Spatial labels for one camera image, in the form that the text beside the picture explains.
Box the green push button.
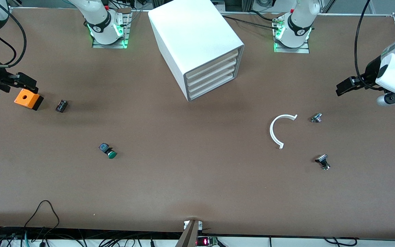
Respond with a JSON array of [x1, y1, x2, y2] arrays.
[[99, 143, 117, 159]]

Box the orange box with black base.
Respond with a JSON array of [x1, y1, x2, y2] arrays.
[[14, 89, 44, 111]]

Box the white curved plastic arc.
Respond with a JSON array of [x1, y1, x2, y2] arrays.
[[270, 114, 298, 150]]

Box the device with red light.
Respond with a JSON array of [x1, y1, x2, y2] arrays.
[[197, 236, 218, 247]]

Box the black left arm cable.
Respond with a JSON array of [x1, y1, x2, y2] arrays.
[[354, 0, 385, 91]]

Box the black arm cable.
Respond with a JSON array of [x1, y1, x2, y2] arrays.
[[0, 0, 27, 67], [354, 0, 385, 91]]

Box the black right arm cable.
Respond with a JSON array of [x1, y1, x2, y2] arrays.
[[0, 0, 27, 67]]

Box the aluminium arm base plate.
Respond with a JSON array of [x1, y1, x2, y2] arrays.
[[274, 15, 310, 54], [92, 8, 132, 49]]

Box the black headed silver switch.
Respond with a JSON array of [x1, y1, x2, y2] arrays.
[[315, 154, 331, 170]]

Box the thin black looped cable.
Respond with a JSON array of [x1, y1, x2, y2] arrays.
[[24, 200, 60, 231]]

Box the black cable on table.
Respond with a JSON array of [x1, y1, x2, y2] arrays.
[[222, 15, 280, 30]]

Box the grey camera stand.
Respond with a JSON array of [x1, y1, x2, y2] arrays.
[[175, 220, 203, 247]]

